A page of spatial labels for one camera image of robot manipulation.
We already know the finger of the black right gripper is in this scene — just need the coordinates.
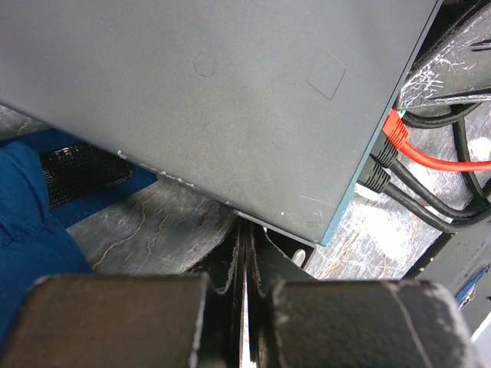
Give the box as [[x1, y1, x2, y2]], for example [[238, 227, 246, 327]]
[[395, 1, 490, 110]]

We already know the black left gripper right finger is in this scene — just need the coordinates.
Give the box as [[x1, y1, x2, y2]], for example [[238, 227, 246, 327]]
[[245, 225, 483, 367]]

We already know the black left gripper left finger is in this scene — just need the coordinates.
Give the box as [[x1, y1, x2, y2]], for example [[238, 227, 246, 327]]
[[1, 220, 246, 367]]

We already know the red ethernet cable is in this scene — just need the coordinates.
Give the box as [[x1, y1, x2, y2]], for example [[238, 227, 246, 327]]
[[382, 109, 491, 173]]

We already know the dark grey network switch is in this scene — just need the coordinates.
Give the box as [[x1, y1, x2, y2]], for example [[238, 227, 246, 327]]
[[1, 1, 441, 245]]

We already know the blue and black jacket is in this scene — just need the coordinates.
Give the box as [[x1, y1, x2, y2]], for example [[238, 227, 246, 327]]
[[1, 129, 157, 336]]

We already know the black ethernet cable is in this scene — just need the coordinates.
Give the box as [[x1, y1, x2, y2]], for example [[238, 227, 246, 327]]
[[364, 143, 491, 235]]

